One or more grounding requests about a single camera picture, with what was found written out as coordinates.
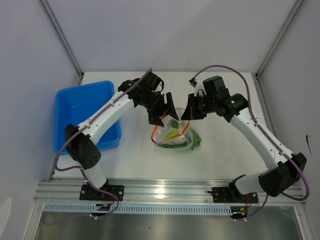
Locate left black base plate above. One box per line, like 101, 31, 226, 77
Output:
79, 184, 125, 202

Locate green onion stalk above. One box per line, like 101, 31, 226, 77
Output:
157, 142, 190, 150

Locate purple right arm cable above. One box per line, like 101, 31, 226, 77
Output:
192, 65, 310, 222

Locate right aluminium frame post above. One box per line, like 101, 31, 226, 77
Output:
256, 0, 319, 158

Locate clear zip top bag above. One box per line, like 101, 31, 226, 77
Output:
150, 107, 202, 151

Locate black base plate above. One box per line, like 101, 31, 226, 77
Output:
207, 187, 259, 204
79, 184, 125, 202

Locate green chili pepper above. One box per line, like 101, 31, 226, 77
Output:
170, 120, 179, 129

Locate white cauliflower with leaves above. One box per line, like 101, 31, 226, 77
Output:
165, 128, 186, 144

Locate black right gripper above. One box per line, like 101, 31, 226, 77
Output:
181, 93, 217, 121

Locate white slotted cable duct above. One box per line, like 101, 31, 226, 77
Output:
43, 203, 233, 216

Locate aluminium mounting rail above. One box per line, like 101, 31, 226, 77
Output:
33, 178, 307, 207

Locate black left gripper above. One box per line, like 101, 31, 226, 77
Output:
140, 92, 179, 128

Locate green lettuce leaf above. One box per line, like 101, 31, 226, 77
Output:
184, 127, 202, 151

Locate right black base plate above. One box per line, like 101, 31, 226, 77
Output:
207, 187, 259, 204

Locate blue plastic bin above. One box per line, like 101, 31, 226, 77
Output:
53, 80, 115, 153

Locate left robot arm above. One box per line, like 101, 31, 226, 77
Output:
63, 70, 179, 200

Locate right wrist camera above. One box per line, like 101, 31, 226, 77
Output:
188, 77, 203, 88

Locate left aluminium frame post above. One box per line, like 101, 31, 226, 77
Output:
38, 0, 84, 85

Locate aluminium frame post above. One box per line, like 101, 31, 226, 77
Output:
256, 0, 319, 158
38, 0, 84, 85

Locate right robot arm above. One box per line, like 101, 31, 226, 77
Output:
181, 76, 307, 202

